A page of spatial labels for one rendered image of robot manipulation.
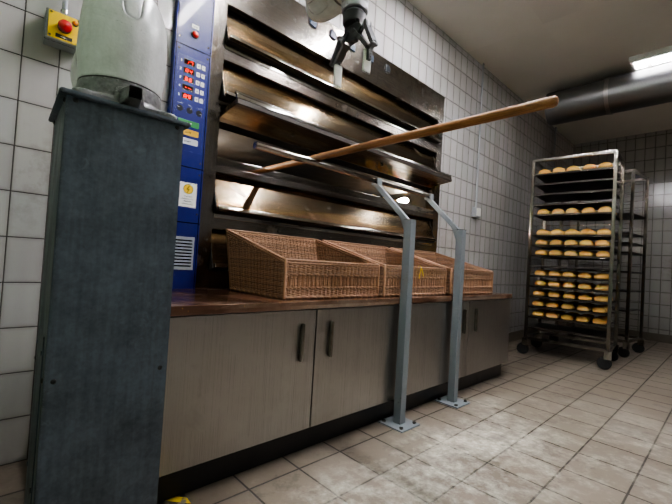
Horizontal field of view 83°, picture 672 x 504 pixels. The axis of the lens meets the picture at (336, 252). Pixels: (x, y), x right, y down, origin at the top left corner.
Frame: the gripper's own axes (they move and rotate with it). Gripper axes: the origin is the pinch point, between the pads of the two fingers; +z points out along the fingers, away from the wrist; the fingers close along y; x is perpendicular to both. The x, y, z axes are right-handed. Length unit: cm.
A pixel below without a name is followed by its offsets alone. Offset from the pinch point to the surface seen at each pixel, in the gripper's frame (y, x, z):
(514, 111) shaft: 43, 23, 16
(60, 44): -69, -71, -8
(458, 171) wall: -85, 204, -20
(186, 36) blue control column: -73, -29, -31
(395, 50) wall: -82, 113, -85
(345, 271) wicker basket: -29, 29, 64
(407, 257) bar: -21, 59, 57
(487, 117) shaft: 34.8, 23.1, 15.5
